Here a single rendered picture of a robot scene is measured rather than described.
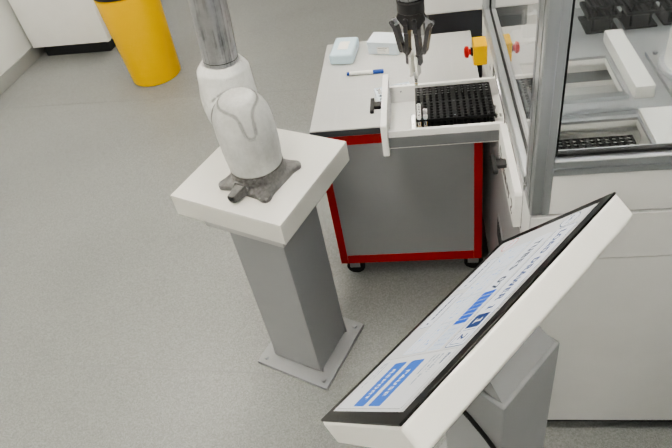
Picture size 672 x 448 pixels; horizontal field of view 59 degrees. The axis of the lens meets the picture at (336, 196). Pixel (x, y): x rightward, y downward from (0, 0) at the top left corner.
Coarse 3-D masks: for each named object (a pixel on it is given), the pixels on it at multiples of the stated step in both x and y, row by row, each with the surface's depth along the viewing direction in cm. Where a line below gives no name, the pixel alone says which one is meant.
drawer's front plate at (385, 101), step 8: (384, 80) 182; (384, 88) 179; (384, 96) 175; (384, 104) 172; (384, 112) 169; (384, 120) 166; (384, 128) 164; (384, 136) 166; (384, 144) 168; (384, 152) 170
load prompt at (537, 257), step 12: (564, 228) 95; (552, 240) 94; (540, 252) 92; (528, 264) 91; (516, 276) 90; (504, 288) 89; (492, 300) 88; (480, 312) 87; (492, 312) 83; (468, 324) 86; (480, 324) 82; (456, 336) 85; (468, 336) 81
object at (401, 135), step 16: (464, 80) 182; (480, 80) 181; (400, 96) 187; (496, 96) 183; (400, 112) 184; (496, 112) 176; (400, 128) 178; (416, 128) 166; (432, 128) 165; (448, 128) 165; (464, 128) 164; (480, 128) 164; (496, 128) 163; (400, 144) 170; (416, 144) 169; (432, 144) 169; (448, 144) 168
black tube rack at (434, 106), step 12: (456, 84) 179; (468, 84) 179; (432, 96) 177; (444, 96) 176; (456, 96) 176; (468, 96) 174; (480, 96) 173; (432, 108) 172; (444, 108) 171; (456, 108) 170; (468, 108) 169; (480, 108) 168; (492, 108) 167; (432, 120) 168; (444, 120) 172; (456, 120) 169; (468, 120) 170; (480, 120) 169; (492, 120) 168
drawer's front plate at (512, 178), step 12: (504, 132) 153; (504, 144) 150; (504, 156) 151; (504, 168) 152; (516, 168) 142; (504, 180) 154; (516, 180) 139; (516, 192) 136; (516, 204) 137; (516, 216) 140
